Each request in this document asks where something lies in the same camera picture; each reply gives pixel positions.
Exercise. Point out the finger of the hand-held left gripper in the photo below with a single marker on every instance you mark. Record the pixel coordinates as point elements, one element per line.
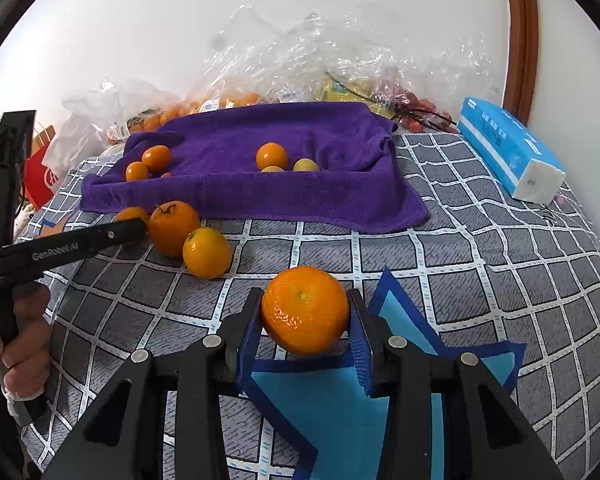
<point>120,235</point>
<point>10,170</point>

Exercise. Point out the blue tissue pack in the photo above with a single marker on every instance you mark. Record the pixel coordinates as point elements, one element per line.
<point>505,150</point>

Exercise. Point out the red paper bag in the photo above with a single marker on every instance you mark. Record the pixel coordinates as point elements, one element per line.
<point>42,180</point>

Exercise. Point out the purple towel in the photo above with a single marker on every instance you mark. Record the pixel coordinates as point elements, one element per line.
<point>290,195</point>

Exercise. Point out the crumpled clear plastic wrap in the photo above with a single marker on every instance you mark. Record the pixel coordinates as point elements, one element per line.
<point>360,45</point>

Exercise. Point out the small yellow fruit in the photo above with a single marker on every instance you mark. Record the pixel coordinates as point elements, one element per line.
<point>306,165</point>
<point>272,169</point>

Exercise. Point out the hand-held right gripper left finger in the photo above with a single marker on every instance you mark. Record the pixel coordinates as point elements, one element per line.
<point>250,332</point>

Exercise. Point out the bagged oranges pile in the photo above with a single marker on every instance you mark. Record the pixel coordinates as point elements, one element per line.
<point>180,110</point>

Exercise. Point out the red grapes bunch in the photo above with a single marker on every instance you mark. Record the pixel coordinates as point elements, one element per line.
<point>420,110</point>

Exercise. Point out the small orange with stem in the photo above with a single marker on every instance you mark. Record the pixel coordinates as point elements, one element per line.
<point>172,230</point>

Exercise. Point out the white plastic bag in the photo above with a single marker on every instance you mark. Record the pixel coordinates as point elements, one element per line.
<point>90,120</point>

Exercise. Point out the brown wooden door frame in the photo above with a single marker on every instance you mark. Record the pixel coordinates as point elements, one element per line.
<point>522,35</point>

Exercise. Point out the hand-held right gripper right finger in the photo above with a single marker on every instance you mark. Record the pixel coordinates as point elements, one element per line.
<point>360,350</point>

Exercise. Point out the grey checked star blanket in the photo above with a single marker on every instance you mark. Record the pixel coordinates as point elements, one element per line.
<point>480,285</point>

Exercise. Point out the yellow green fruit bunch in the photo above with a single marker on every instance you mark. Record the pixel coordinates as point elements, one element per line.
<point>347,92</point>

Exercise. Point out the person's left hand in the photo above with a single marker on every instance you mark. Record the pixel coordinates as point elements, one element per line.
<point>30,330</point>

